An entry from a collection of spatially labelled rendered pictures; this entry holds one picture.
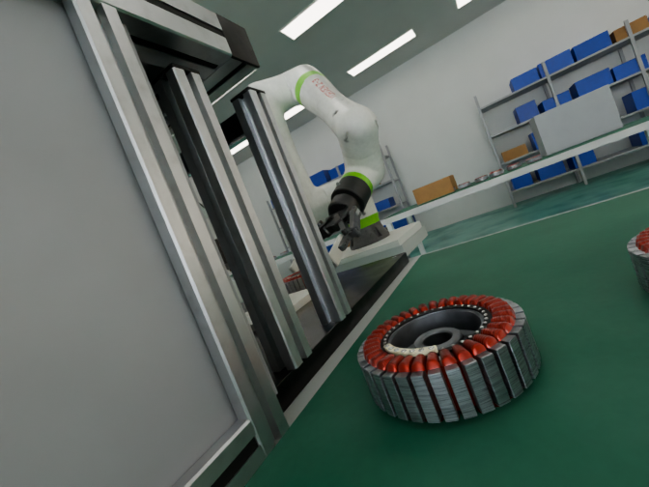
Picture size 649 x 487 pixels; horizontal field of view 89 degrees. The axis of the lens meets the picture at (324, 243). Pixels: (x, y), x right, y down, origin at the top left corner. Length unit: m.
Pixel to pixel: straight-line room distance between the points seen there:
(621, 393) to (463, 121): 6.93
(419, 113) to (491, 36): 1.65
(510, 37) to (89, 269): 7.25
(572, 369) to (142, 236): 0.27
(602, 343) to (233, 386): 0.23
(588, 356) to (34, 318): 0.29
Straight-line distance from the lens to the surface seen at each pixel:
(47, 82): 0.26
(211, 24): 0.39
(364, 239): 1.12
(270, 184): 0.39
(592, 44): 6.77
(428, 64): 7.37
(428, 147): 7.13
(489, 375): 0.20
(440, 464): 0.20
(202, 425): 0.24
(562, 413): 0.21
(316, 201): 1.09
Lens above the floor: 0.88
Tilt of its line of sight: 2 degrees down
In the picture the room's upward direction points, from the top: 22 degrees counter-clockwise
